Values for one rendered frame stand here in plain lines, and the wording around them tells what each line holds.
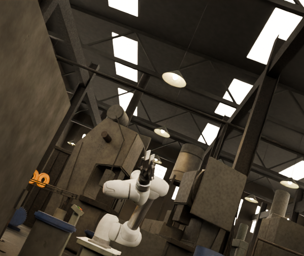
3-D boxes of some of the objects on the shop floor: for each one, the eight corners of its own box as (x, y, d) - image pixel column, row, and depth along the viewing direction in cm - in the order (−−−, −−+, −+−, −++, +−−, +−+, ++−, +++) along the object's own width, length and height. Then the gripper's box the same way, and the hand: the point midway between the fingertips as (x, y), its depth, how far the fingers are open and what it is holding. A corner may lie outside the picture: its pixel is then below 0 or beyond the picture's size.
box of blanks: (84, 262, 469) (107, 211, 495) (79, 255, 547) (99, 210, 572) (148, 290, 486) (168, 238, 511) (135, 279, 563) (153, 234, 588)
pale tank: (135, 263, 1067) (184, 139, 1214) (135, 262, 1153) (181, 147, 1300) (162, 276, 1059) (208, 149, 1206) (160, 273, 1145) (203, 156, 1292)
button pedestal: (44, 259, 344) (71, 202, 364) (49, 258, 366) (75, 205, 387) (58, 265, 342) (85, 208, 363) (63, 264, 365) (88, 211, 385)
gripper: (147, 191, 199) (154, 164, 184) (131, 174, 207) (136, 146, 192) (157, 186, 203) (164, 159, 188) (140, 169, 212) (146, 142, 197)
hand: (149, 157), depth 193 cm, fingers open, 3 cm apart
